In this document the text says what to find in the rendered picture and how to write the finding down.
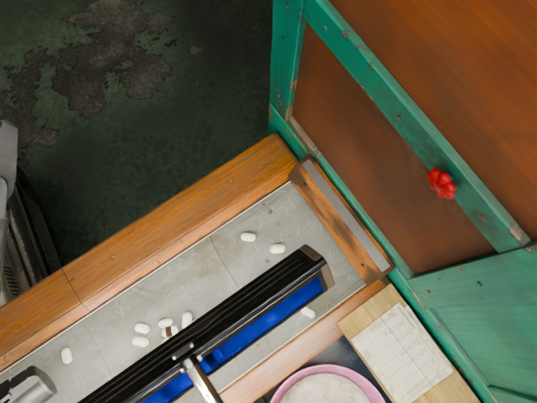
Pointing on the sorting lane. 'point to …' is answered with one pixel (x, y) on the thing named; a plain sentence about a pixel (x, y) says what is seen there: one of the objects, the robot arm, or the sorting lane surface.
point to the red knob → (442, 183)
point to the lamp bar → (222, 331)
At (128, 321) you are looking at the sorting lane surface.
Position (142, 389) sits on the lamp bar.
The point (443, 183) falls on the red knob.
